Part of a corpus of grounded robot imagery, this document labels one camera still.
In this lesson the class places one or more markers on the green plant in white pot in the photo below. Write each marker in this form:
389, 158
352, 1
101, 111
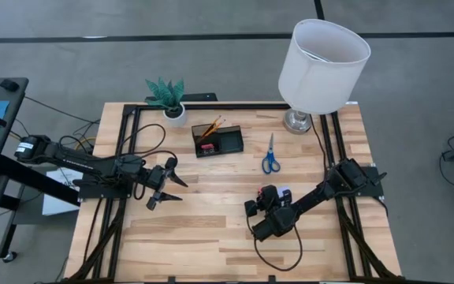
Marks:
173, 117

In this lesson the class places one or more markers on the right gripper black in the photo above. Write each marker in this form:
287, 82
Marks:
270, 199

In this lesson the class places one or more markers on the black computer mouse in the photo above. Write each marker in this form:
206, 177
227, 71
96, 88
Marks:
9, 84

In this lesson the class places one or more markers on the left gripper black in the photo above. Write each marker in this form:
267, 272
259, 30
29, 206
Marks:
158, 179

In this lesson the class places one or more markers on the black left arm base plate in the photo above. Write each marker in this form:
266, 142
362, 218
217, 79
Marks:
105, 193

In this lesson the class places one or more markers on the black flat bar device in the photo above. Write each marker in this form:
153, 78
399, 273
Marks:
199, 97

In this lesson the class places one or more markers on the black caster wheel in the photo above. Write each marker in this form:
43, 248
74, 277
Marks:
9, 257

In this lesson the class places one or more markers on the printed white paper sheet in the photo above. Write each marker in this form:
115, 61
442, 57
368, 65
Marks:
67, 175

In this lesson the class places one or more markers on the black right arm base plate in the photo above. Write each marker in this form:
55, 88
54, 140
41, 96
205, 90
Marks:
371, 185

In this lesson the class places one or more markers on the black mesh desk organizer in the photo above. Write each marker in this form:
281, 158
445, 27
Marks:
231, 140

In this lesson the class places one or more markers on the white shade table lamp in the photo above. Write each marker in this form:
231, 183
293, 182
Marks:
321, 79

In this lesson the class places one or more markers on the plain white sheet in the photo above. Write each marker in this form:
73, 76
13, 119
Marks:
55, 207

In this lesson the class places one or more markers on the pale blue sticky note pad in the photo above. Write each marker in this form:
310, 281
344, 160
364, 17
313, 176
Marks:
284, 188

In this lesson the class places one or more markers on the black edge bracket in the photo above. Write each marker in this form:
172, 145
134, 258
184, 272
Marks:
272, 279
171, 279

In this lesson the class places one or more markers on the black desk leg frame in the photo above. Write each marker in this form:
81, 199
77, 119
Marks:
14, 170

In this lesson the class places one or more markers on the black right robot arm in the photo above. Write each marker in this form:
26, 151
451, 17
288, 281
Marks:
317, 193

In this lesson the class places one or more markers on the black aluminium table frame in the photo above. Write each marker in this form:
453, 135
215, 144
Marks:
231, 106

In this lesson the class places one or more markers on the dark grey side desk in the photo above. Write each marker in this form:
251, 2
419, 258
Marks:
12, 106

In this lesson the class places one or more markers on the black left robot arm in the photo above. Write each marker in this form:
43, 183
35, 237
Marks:
73, 159

